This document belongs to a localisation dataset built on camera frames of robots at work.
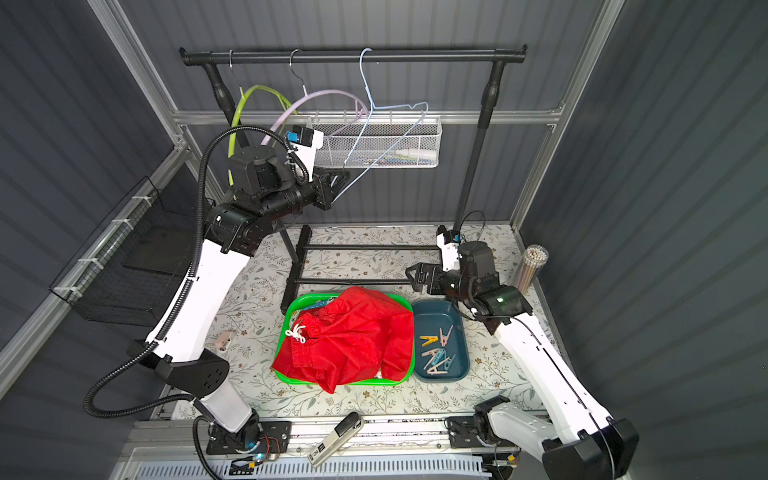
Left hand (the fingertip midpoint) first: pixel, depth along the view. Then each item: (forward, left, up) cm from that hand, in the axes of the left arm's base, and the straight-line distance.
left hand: (352, 175), depth 59 cm
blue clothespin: (-20, -25, -50) cm, 59 cm away
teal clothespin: (-20, -24, -50) cm, 59 cm away
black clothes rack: (+17, +25, -44) cm, 53 cm away
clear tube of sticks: (+4, -50, -32) cm, 60 cm away
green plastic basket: (-27, +17, -39) cm, 50 cm away
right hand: (-7, -17, -23) cm, 29 cm away
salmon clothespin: (-13, -24, -49) cm, 56 cm away
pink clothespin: (-17, -20, -50) cm, 56 cm away
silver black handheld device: (-37, +4, -46) cm, 60 cm away
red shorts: (-20, +1, -32) cm, 38 cm away
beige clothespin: (-22, -20, -49) cm, 58 cm away
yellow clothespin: (-13, -20, -50) cm, 55 cm away
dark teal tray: (-15, -22, -50) cm, 57 cm away
